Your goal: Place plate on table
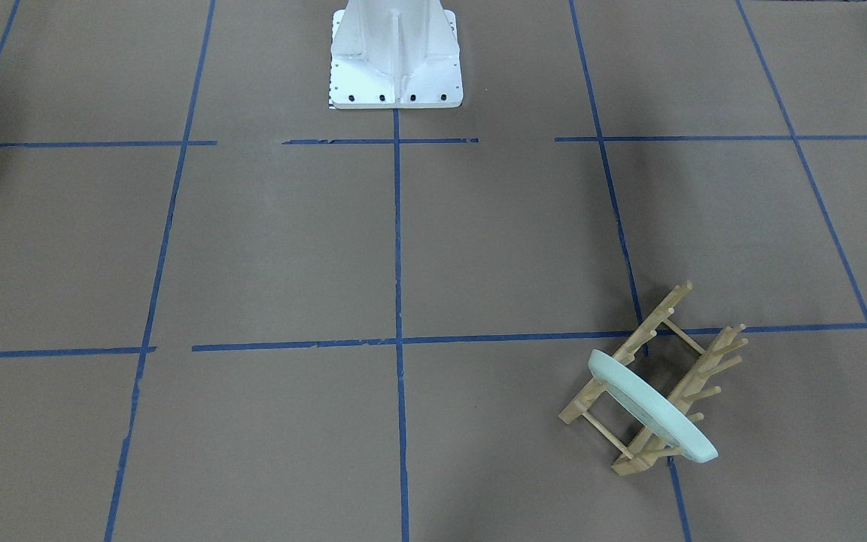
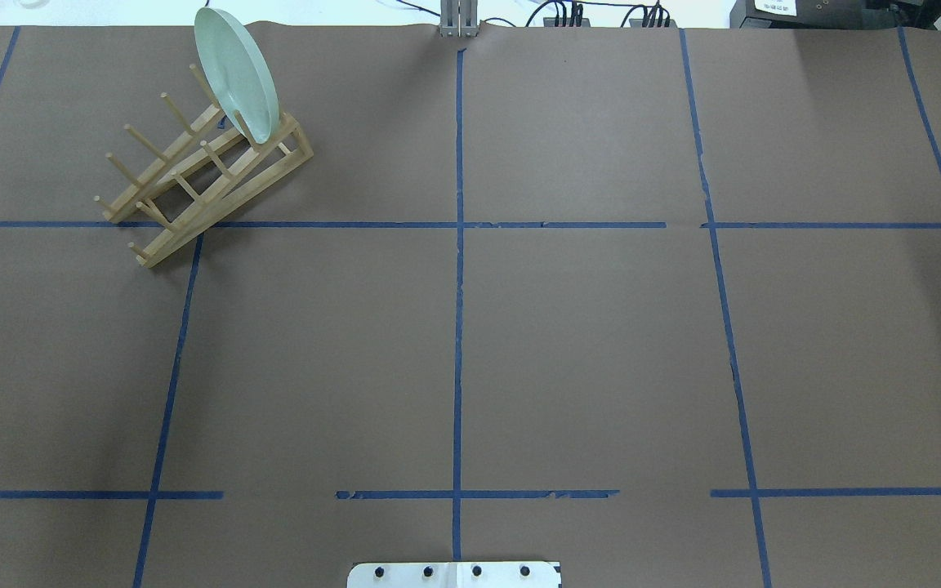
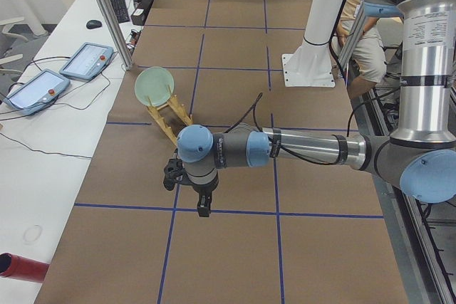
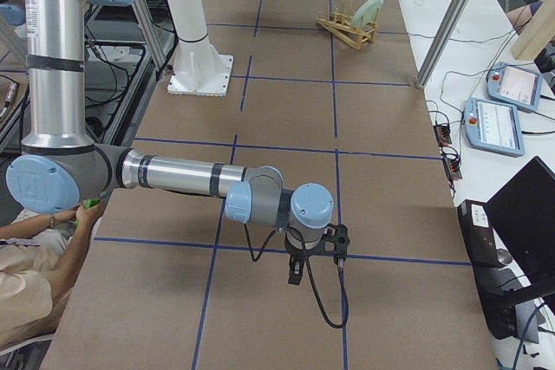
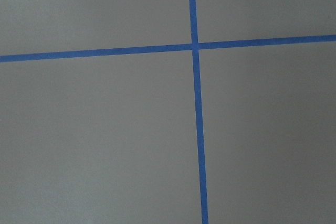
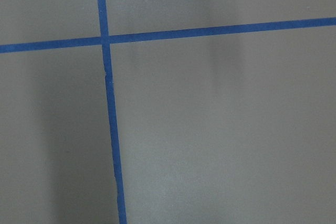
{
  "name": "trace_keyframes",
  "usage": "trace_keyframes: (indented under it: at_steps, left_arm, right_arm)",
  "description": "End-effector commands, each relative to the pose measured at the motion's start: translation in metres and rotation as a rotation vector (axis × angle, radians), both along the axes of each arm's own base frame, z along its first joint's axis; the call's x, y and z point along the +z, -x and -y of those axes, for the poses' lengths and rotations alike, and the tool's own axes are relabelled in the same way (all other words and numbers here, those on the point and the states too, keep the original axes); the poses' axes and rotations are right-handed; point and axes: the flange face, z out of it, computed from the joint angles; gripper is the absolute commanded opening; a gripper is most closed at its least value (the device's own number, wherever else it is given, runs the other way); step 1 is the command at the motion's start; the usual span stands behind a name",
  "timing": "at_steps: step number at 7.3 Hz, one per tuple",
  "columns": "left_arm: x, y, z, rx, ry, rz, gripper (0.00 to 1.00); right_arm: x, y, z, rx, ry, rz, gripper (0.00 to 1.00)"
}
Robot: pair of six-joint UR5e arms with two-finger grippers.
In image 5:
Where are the blue tape grid lines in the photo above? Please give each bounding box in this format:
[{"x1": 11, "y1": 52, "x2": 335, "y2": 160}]
[{"x1": 1, "y1": 0, "x2": 335, "y2": 223}]

